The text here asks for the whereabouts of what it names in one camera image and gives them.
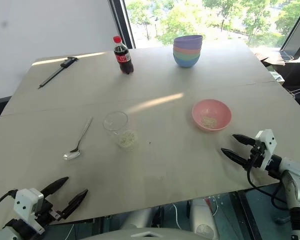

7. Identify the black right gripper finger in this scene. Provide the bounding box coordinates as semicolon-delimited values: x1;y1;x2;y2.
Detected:
220;147;251;171
231;133;256;146

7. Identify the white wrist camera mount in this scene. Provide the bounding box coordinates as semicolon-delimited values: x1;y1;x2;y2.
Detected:
13;188;46;235
254;128;277;171

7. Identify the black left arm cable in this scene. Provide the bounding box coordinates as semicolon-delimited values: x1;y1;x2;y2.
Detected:
0;189;18;213

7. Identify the black window frame post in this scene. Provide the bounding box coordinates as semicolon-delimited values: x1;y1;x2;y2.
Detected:
108;0;137;50

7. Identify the grey robot torso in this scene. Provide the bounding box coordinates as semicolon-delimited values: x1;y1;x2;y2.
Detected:
79;225;196;240

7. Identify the clear glass cup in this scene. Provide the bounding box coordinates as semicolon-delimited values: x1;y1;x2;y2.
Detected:
102;110;141;151

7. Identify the silver robot left leg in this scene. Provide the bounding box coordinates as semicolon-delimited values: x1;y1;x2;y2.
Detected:
119;207;156;230

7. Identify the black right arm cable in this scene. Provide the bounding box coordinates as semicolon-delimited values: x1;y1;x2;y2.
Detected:
246;168;291;210

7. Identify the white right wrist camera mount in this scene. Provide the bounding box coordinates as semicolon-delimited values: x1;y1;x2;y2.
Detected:
254;128;277;171

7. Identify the silver robot right leg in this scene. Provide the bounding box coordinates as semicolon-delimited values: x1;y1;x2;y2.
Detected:
189;198;220;240

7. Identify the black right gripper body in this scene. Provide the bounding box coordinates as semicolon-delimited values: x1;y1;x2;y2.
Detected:
245;140;266;172

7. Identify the pink plastic bowl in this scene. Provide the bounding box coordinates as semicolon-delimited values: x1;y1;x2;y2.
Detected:
191;98;232;132

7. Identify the black digital caliper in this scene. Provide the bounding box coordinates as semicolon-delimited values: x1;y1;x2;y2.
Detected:
37;56;80;90

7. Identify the brown cardboard sheet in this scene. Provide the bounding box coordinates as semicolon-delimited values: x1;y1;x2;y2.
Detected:
252;48;286;67

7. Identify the metal spoon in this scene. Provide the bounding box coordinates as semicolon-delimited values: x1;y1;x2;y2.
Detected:
62;116;94;161

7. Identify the blue plastic bowl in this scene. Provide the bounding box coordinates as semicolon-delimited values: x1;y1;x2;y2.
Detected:
172;54;201;69

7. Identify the silver robot leg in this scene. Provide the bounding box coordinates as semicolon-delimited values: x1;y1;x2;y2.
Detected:
189;198;220;240
119;207;156;230

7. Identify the cola bottle with red cap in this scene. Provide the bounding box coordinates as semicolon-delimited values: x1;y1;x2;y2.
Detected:
112;35;135;75

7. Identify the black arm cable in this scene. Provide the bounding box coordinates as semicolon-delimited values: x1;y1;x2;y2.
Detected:
0;189;18;213
246;168;291;210

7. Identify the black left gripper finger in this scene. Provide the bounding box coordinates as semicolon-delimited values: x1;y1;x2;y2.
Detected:
61;188;89;219
39;176;70;199

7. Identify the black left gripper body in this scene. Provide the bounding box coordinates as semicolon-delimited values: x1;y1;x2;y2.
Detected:
35;193;66;227

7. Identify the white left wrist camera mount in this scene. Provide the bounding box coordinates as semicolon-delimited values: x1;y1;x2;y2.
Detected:
13;188;46;235

